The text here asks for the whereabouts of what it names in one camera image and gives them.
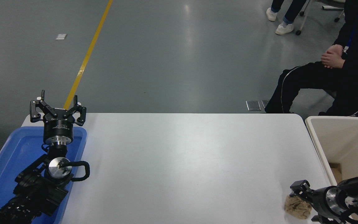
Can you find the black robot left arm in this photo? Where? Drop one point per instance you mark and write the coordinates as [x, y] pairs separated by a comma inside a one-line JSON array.
[[31, 189]]

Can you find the seated person's left hand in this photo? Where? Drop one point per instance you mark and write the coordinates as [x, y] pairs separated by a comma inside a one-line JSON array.
[[332, 62]]

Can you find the seated person's right hand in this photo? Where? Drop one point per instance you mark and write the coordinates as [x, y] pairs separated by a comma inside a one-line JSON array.
[[334, 50]]

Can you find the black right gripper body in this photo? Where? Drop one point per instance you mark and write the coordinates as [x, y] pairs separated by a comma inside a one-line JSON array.
[[320, 202]]

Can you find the blue plastic tray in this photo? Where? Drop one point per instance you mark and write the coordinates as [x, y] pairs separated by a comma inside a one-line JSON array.
[[14, 149]]

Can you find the small metal floor plate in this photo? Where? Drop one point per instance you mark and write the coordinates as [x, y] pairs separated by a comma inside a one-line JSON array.
[[265, 103]]

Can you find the seated person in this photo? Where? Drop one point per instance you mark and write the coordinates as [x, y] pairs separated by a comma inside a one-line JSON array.
[[353, 84]]

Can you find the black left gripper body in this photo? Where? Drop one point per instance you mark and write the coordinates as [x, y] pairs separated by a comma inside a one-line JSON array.
[[58, 126]]

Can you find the large pale plastic bin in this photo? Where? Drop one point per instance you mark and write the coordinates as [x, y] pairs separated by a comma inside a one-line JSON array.
[[346, 140]]

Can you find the large metal floor plate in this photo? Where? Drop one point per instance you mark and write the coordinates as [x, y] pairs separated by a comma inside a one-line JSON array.
[[253, 105]]

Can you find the tan paper ball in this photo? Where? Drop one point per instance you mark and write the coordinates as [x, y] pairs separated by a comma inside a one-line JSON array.
[[295, 207]]

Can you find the standing person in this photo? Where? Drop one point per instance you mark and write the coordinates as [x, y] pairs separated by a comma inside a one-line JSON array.
[[292, 12]]

